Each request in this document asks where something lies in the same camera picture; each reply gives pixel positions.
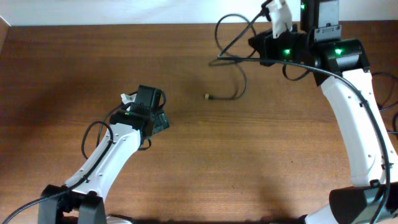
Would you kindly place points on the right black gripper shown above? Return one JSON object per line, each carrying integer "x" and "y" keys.
{"x": 259, "y": 42}

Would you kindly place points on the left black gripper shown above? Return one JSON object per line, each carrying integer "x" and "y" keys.
{"x": 161, "y": 121}

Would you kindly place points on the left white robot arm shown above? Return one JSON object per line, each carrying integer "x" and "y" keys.
{"x": 81, "y": 198}

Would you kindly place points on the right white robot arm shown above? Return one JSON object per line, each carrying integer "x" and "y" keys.
{"x": 341, "y": 69}

